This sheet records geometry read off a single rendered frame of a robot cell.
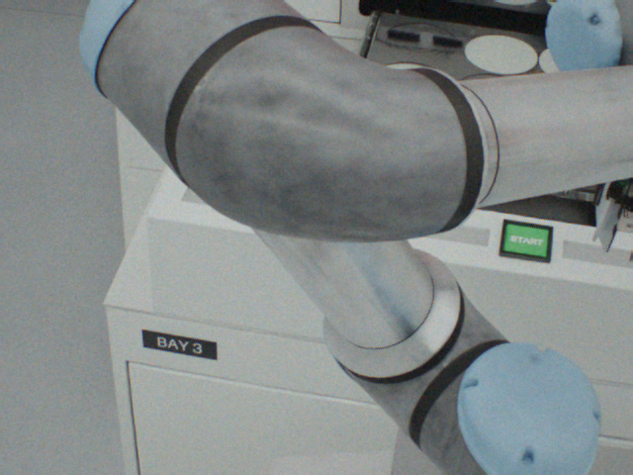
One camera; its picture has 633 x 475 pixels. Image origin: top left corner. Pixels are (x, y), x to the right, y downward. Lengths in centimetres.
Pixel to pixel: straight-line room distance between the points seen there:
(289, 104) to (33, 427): 186
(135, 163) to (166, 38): 146
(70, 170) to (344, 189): 240
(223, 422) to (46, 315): 115
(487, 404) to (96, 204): 204
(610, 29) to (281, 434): 77
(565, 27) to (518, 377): 27
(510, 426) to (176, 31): 42
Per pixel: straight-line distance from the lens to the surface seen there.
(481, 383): 101
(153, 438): 166
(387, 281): 97
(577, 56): 102
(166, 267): 144
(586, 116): 80
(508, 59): 180
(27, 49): 353
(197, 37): 72
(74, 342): 264
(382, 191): 69
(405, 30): 184
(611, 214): 128
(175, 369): 156
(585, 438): 101
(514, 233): 140
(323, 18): 195
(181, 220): 140
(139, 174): 220
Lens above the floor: 185
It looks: 40 degrees down
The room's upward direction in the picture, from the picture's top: 3 degrees clockwise
